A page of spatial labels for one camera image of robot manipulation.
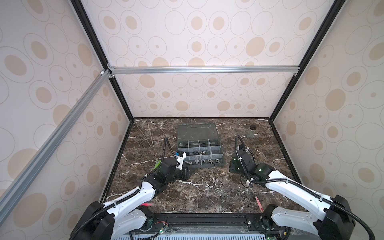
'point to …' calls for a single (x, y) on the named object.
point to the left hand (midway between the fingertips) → (196, 168)
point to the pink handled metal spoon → (260, 206)
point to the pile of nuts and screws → (213, 179)
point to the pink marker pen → (146, 204)
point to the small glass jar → (250, 131)
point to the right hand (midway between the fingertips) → (232, 162)
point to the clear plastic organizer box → (200, 142)
